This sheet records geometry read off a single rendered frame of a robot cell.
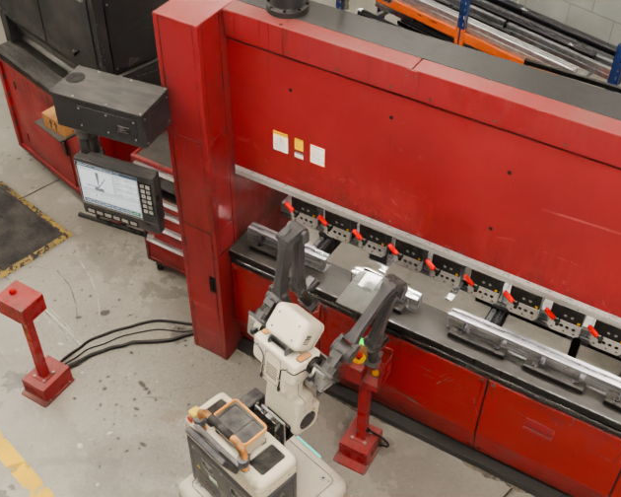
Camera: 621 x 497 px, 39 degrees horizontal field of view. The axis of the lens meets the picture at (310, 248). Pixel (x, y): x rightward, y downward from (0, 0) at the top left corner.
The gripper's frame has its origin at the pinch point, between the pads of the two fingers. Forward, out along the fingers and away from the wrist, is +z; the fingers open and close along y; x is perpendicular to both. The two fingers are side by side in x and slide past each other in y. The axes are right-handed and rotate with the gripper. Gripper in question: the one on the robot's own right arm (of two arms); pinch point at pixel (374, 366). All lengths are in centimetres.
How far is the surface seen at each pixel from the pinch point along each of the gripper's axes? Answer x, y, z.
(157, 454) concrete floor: 104, -73, 65
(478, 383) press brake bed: -48, 20, 14
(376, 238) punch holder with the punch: 20, 47, -39
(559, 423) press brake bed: -91, 17, 16
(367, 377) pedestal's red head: 3.0, -3.0, 9.2
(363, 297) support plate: 18.2, 26.6, -14.1
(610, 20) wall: -5, 454, 147
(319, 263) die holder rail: 52, 42, -3
